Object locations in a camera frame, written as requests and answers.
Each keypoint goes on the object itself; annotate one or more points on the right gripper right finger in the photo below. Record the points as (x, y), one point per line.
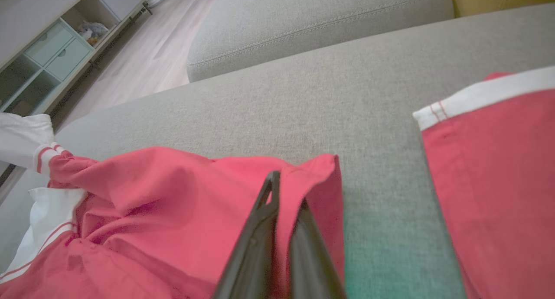
(310, 260)

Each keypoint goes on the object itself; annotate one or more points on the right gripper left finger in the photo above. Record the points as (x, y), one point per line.
(253, 247)

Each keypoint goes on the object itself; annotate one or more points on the red white basketball jersey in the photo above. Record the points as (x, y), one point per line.
(173, 195)

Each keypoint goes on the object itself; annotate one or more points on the grey sofa seat cushion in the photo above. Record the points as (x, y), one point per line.
(312, 26)
(325, 108)

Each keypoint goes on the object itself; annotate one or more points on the soft toy in cabinet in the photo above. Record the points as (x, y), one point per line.
(92, 30)

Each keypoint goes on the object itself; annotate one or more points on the beige green TV cabinet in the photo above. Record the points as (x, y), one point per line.
(47, 47)

